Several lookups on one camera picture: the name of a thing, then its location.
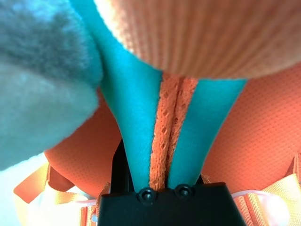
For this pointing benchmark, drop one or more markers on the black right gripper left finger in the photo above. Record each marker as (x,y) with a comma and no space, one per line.
(121,174)

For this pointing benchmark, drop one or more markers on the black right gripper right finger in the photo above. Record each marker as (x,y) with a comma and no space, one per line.
(199,181)

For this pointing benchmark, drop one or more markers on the grey white plush toy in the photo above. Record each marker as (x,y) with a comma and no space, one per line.
(42,82)

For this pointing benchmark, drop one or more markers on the green and orange backpack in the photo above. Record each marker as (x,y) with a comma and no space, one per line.
(211,35)

